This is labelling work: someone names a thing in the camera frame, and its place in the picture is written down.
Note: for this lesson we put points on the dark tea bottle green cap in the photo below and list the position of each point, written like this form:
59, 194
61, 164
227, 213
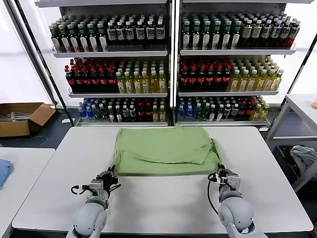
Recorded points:
216, 37
64, 39
195, 37
235, 37
73, 39
83, 39
93, 39
102, 39
55, 39
226, 37
205, 37
186, 37

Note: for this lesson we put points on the blue water bottle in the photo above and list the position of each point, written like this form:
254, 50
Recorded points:
181, 112
82, 114
89, 114
189, 112

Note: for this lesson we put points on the yellow juice bottle green label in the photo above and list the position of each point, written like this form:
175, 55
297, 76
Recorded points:
162, 85
257, 113
120, 85
243, 83
155, 114
162, 114
137, 85
260, 83
277, 83
251, 83
154, 85
145, 85
265, 112
128, 85
270, 83
234, 83

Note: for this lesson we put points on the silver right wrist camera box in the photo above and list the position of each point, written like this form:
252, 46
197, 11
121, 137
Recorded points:
234, 182

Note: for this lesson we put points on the blue folded cloth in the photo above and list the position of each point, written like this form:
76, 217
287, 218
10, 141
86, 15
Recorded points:
4, 173

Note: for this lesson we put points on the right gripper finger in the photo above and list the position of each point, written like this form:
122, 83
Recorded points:
226, 171
219, 170

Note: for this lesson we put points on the reddish drink bottle white label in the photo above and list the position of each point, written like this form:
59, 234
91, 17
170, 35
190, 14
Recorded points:
294, 32

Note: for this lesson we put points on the plain white side table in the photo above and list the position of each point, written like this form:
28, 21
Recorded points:
24, 173

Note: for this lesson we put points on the grey metal brackets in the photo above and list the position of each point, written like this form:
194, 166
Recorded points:
17, 116

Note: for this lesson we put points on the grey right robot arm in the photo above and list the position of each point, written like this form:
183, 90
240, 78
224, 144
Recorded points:
235, 213

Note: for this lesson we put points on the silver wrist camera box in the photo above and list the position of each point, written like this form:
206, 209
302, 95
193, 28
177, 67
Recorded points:
95, 186
234, 182

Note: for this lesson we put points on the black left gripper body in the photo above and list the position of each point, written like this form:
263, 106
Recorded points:
107, 182

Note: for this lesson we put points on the cola bottle red cap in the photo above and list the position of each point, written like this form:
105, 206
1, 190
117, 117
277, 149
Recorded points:
95, 81
78, 81
103, 81
201, 80
148, 114
184, 80
218, 80
242, 112
249, 112
86, 81
141, 114
209, 80
70, 81
112, 81
193, 80
226, 80

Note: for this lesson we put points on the grey metal shelf unit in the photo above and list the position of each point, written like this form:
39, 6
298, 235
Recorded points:
111, 54
235, 52

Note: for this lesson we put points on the dark drink bottle beige label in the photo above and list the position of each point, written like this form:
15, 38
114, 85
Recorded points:
256, 32
247, 32

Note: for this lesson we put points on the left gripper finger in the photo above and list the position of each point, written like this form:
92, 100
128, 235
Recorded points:
109, 171
115, 174

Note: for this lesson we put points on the red fabric item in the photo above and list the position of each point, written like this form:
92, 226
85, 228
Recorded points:
292, 161

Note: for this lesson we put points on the dark drink bottle blue label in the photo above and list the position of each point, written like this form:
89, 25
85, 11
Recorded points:
160, 32
120, 33
266, 32
150, 32
285, 32
276, 32
129, 33
140, 33
112, 33

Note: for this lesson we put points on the brown cardboard box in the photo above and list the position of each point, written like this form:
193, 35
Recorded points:
15, 129

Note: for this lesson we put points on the grey crumpled cloth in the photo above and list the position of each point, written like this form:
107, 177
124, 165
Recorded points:
303, 158

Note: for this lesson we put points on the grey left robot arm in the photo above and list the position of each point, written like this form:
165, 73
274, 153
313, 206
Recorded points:
90, 218

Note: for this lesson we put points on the small dark bottle beige label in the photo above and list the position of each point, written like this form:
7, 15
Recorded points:
125, 114
133, 113
234, 112
227, 112

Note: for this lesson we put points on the green t-shirt red print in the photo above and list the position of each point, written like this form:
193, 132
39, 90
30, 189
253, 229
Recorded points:
163, 151

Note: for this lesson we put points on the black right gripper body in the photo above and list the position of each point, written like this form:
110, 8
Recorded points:
222, 178

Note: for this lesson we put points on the thin black window post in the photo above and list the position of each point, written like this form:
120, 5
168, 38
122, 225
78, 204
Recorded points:
46, 62

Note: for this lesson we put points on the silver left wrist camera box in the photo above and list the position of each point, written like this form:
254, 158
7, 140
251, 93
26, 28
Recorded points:
95, 186

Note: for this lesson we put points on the grey-framed white side table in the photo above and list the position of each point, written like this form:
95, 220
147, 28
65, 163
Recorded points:
302, 104

